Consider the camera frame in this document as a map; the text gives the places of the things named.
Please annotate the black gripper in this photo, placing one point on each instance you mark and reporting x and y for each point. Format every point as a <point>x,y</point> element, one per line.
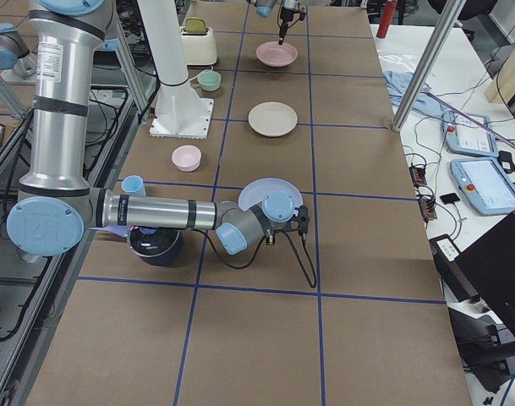
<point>273,231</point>
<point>285,17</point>

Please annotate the light blue cup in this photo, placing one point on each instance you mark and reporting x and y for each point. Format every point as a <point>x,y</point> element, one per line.
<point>134,185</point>

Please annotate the dark blue pot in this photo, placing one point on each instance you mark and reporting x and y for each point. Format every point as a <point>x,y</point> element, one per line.
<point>161,260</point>

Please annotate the blue plate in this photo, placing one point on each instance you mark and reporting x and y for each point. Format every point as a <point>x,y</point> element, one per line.
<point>254,192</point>

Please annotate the red bottle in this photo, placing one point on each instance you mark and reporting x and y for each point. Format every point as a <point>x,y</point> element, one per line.
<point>386,18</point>

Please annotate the far teach pendant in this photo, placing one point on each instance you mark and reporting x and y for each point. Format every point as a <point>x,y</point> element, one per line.
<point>466,138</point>

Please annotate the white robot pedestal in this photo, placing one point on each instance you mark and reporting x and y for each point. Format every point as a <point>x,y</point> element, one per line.
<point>179,111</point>

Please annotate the cream plate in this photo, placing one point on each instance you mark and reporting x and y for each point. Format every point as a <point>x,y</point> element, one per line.
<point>272,119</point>

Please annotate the pink bowl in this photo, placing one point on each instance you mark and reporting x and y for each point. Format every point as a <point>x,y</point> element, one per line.
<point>186,158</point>

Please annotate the aluminium frame post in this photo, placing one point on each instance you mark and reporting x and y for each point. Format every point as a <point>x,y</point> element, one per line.
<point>431,52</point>

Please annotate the teach pendant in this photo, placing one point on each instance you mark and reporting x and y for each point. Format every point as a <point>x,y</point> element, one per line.
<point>485,185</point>
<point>466,138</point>

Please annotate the pink plate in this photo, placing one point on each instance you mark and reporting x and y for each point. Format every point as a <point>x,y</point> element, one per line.
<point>276,55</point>

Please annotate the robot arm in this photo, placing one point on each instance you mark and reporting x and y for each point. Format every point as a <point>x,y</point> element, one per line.
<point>7,42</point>
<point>56,204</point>

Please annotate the near teach pendant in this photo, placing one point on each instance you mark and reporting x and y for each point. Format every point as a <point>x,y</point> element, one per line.
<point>485,185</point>

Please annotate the bread slice in toaster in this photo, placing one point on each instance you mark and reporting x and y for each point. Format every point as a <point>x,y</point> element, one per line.
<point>196,26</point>

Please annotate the cream toaster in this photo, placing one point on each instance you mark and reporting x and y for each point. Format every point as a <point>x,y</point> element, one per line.
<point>199,50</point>

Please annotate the black monitor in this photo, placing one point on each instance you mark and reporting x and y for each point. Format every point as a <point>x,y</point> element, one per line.
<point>485,269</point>

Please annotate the green bowl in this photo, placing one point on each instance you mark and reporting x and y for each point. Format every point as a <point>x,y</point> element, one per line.
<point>209,80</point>

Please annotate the glass pot lid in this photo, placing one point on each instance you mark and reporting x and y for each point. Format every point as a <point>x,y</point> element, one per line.
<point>149,242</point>

